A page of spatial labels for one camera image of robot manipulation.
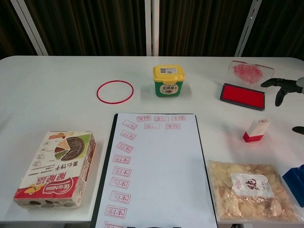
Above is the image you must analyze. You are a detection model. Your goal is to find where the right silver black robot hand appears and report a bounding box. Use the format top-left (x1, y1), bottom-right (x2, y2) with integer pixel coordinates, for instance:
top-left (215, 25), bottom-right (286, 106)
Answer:
top-left (260, 77), bottom-right (304, 134)

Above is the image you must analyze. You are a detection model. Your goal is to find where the red white stamp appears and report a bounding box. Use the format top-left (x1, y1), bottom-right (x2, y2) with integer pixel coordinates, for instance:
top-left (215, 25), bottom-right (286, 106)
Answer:
top-left (242, 118), bottom-right (271, 143)

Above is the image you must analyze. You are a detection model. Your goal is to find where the red ink pad clear lid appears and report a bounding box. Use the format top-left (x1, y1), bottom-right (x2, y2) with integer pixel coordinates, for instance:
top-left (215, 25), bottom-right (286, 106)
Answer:
top-left (219, 59), bottom-right (276, 112)

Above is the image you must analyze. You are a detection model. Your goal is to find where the black clipboard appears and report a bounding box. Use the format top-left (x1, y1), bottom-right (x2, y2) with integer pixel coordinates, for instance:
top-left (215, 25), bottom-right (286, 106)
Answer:
top-left (90, 112), bottom-right (218, 228)

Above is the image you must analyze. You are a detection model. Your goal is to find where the printed biscuit carton box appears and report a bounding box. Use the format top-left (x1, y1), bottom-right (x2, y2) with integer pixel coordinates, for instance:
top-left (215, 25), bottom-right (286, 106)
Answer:
top-left (12, 130), bottom-right (97, 211)

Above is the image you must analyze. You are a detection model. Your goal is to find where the dark pleated curtain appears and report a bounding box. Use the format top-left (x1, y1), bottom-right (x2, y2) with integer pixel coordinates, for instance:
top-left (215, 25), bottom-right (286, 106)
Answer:
top-left (242, 0), bottom-right (304, 59)
top-left (156, 0), bottom-right (256, 57)
top-left (0, 0), bottom-right (40, 60)
top-left (23, 0), bottom-right (148, 57)

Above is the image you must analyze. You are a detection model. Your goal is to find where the blue toy block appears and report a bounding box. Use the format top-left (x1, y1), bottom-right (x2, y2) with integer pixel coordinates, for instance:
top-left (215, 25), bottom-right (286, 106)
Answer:
top-left (282, 163), bottom-right (304, 205)

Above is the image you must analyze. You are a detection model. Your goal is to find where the green tub yellow lid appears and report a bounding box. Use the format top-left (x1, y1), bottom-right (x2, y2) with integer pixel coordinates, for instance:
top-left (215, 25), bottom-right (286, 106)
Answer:
top-left (152, 64), bottom-right (186, 98)

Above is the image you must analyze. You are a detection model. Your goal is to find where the white frame post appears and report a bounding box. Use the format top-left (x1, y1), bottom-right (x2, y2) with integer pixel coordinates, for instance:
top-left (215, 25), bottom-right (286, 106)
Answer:
top-left (236, 0), bottom-right (263, 57)
top-left (144, 0), bottom-right (161, 57)
top-left (9, 0), bottom-right (49, 57)

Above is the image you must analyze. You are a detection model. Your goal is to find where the red thin ring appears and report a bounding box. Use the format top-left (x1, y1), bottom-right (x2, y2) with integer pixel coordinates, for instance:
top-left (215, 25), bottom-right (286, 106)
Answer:
top-left (96, 80), bottom-right (134, 105)

